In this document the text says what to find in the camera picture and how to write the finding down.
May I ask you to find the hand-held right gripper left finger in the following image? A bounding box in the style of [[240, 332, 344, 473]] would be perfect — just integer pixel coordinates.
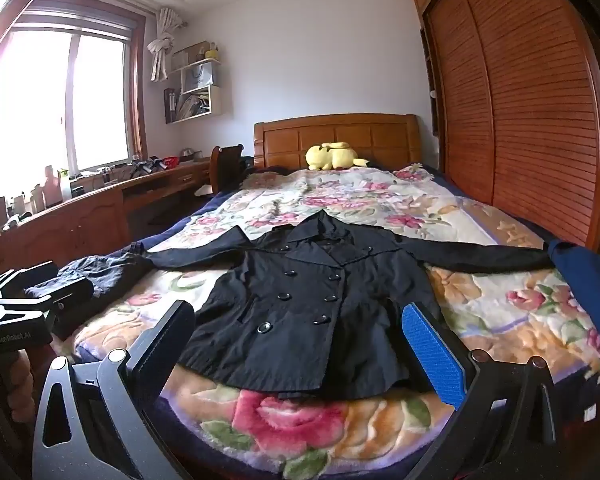
[[32, 300, 196, 480]]

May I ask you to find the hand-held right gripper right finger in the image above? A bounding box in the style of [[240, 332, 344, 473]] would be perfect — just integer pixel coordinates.
[[395, 302, 581, 480]]

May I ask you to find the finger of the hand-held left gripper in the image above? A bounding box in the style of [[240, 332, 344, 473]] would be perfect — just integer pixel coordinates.
[[0, 277, 95, 339], [0, 260, 58, 307]]

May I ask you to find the black double-breasted coat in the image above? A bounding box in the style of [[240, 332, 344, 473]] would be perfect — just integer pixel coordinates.
[[145, 210, 556, 402]]

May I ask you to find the person's left hand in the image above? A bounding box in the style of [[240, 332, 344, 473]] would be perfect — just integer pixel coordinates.
[[2, 350, 37, 413]]

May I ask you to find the dark grey garment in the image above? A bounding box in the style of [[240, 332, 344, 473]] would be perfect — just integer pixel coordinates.
[[30, 242, 153, 306]]

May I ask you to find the wooden desk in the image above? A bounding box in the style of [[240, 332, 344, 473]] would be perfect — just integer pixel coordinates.
[[0, 157, 216, 266]]

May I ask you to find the cluster of white bottles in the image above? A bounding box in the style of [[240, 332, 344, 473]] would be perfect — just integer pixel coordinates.
[[7, 164, 73, 216]]

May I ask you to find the floral plush blanket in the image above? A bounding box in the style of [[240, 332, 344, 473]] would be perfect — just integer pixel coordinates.
[[72, 162, 600, 480]]

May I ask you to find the blue cloth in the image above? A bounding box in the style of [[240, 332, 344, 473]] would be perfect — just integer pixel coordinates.
[[547, 240, 600, 376]]

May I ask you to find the window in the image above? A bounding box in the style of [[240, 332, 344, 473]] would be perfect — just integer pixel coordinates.
[[0, 5, 148, 186]]

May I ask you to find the wooden chair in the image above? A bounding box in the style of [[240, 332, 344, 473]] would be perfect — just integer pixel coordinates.
[[210, 144, 244, 196]]

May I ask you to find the yellow plush toy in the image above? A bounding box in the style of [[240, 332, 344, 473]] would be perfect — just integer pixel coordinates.
[[306, 142, 370, 171]]

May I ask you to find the wooden bed headboard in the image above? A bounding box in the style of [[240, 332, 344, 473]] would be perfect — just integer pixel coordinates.
[[253, 113, 424, 171]]

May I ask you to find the white shopping bag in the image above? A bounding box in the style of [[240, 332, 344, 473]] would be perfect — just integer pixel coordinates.
[[181, 62, 215, 92]]

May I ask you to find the tied white curtain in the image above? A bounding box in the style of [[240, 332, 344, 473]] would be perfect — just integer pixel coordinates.
[[147, 7, 187, 82]]

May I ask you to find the wooden slatted wardrobe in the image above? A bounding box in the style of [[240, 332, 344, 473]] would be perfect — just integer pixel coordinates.
[[411, 0, 600, 251]]

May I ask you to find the white wall shelf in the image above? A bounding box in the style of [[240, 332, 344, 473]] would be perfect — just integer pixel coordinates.
[[162, 42, 224, 125]]

